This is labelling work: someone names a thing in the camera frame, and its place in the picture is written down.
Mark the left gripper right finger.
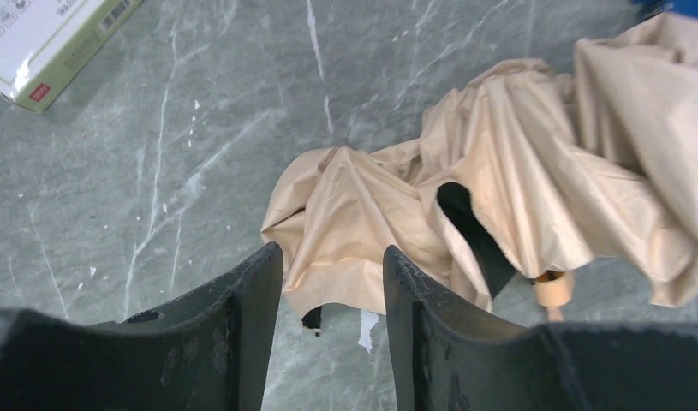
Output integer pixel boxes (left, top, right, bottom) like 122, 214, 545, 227
383, 246, 698, 410

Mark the blue and black stapler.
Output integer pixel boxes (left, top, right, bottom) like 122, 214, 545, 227
630, 0, 698, 22

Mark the white and green box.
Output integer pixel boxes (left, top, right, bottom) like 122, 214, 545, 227
0, 0, 142, 113

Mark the beige and black umbrella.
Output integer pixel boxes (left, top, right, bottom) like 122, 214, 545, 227
261, 12, 698, 316

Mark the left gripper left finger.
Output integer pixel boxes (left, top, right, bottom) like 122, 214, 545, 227
0, 242, 283, 410

